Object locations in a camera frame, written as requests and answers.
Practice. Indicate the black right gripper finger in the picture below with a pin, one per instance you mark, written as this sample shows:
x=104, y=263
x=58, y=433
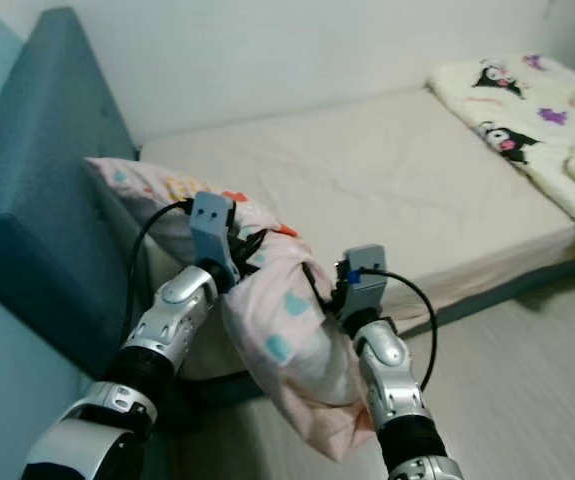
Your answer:
x=322, y=284

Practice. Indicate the pink patterned pillow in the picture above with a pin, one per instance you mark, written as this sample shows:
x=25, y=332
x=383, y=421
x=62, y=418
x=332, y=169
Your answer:
x=287, y=360

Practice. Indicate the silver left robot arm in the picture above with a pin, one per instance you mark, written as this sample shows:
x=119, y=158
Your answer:
x=157, y=340

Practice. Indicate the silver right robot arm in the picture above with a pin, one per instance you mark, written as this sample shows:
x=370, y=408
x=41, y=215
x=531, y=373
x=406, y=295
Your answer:
x=392, y=385

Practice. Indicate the cream sheeted mattress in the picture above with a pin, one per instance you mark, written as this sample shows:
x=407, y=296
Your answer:
x=327, y=160

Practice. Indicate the teal fabric bed headboard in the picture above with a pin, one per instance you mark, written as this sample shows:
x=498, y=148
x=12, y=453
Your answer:
x=47, y=200

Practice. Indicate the cream cartoon print duvet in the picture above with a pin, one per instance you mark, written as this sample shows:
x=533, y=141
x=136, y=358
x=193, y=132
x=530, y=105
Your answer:
x=527, y=130

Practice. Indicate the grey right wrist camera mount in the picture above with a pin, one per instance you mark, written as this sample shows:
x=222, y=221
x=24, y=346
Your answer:
x=364, y=285

